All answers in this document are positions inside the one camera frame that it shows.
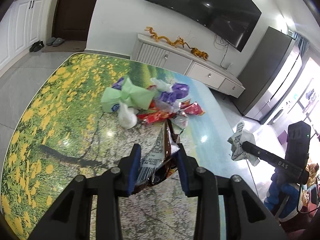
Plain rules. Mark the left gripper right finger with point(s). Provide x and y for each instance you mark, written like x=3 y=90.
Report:
x=227 y=208

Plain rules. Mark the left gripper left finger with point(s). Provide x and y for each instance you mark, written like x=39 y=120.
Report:
x=69 y=216

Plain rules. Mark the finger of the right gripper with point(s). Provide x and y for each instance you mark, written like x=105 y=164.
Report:
x=264 y=155

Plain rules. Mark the white printed snack bag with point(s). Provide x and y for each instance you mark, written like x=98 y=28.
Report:
x=240 y=136

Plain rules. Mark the brown chocolate wrapper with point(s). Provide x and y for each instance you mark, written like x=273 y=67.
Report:
x=166 y=145

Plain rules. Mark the red chip wrapper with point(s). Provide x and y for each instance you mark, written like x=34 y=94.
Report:
x=158 y=116

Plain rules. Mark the purple plastic bag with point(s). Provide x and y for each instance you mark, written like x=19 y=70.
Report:
x=178 y=91

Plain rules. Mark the small white plastic bag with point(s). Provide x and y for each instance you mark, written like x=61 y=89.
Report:
x=127 y=117

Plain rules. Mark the light green plastic bag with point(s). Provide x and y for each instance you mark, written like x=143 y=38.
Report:
x=130 y=94

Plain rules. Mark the clear white plastic bag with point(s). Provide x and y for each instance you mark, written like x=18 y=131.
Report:
x=161 y=85

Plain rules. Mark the small purple bag wad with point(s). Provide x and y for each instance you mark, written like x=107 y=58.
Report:
x=118 y=84

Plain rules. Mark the red biscuit snack bag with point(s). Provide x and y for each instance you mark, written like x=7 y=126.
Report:
x=155 y=170

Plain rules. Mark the pink red paper carton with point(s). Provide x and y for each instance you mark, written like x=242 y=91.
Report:
x=192 y=108

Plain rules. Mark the blue white gloved right hand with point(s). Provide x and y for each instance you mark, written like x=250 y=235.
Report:
x=276 y=195

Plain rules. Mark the grey tall cabinet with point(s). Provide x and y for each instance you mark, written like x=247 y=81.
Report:
x=267 y=75

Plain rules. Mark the golden tiger figurine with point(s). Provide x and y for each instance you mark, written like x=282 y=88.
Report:
x=201 y=54

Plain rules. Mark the golden dragon figurine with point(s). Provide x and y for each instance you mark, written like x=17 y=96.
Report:
x=178 y=42

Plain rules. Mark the white TV cabinet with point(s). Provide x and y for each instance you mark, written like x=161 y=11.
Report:
x=160 y=54

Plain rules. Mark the brown door mat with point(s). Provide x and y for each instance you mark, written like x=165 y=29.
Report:
x=67 y=46

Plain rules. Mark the black shoes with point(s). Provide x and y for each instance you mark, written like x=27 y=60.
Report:
x=37 y=46

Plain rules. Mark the grey slippers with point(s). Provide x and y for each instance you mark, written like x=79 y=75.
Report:
x=55 y=42

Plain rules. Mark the white lower shoe cabinet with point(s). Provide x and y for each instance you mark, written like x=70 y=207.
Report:
x=20 y=28

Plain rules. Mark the dark brown entrance door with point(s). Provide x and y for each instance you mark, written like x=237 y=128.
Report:
x=72 y=19

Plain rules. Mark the wall-mounted black television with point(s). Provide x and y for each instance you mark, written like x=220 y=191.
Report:
x=232 y=20

